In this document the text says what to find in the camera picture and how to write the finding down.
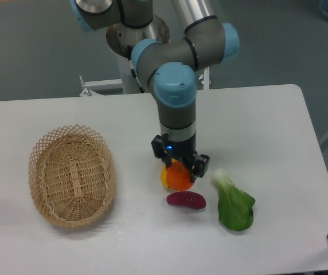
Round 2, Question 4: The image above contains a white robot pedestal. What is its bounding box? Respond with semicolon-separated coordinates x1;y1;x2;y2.
80;55;197;97

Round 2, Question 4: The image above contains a purple sweet potato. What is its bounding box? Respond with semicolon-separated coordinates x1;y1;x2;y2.
166;191;206;210

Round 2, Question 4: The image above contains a yellow mango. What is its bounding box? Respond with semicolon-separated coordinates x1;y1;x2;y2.
161;165;170;189

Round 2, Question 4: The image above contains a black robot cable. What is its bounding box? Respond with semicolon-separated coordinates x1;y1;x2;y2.
126;45;146;94

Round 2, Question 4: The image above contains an orange fruit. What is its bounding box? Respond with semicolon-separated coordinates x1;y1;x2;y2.
166;161;193;191

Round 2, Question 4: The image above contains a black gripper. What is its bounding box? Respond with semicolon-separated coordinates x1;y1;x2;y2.
151;133;210;183

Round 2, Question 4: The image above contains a green bok choy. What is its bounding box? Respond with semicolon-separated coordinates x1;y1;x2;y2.
212;169;256;231

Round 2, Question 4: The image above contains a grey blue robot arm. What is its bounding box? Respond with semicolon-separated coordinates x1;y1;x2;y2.
71;1;240;181

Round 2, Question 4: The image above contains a woven wicker basket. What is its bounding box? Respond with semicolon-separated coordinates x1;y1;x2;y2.
28;124;116;229

